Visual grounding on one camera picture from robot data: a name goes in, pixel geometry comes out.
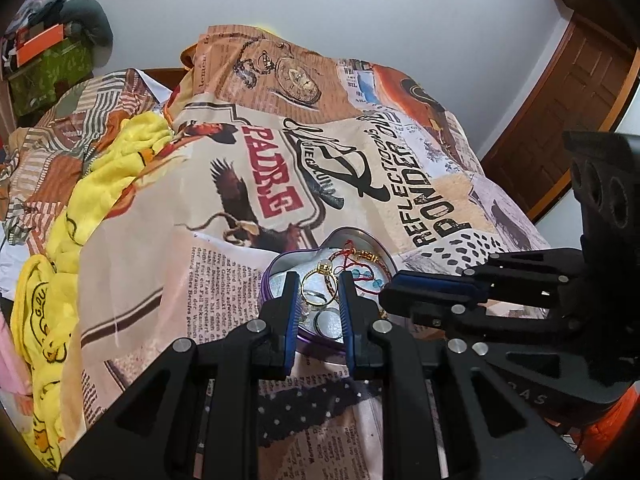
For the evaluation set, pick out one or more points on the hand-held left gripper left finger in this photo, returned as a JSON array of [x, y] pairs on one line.
[[292, 320]]

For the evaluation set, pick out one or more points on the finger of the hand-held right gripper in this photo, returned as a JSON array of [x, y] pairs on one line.
[[430, 310], [450, 284]]

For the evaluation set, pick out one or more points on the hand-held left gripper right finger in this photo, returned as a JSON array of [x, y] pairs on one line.
[[347, 320]]

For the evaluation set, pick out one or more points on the purple heart-shaped tin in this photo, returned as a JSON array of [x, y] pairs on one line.
[[300, 259]]

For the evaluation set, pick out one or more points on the printed newspaper-pattern blanket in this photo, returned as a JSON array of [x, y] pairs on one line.
[[350, 170]]

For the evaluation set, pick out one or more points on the brown wooden door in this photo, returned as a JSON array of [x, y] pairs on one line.
[[565, 110]]

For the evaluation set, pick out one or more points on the orange cloth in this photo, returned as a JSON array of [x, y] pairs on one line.
[[610, 430]]

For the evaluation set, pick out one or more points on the yellow fleece blanket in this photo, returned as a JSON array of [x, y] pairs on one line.
[[115, 160]]

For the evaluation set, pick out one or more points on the pink plush toy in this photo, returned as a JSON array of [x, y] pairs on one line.
[[10, 360]]

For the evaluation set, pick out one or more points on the striped patchwork bedsheet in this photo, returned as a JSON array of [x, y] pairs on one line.
[[95, 105]]

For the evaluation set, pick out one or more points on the grey pillow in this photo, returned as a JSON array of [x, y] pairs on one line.
[[90, 17]]

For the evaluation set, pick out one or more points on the orange box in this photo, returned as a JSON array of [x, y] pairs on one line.
[[42, 42]]

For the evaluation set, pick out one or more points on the pile of clothes and boxes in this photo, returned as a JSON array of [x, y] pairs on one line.
[[35, 7]]

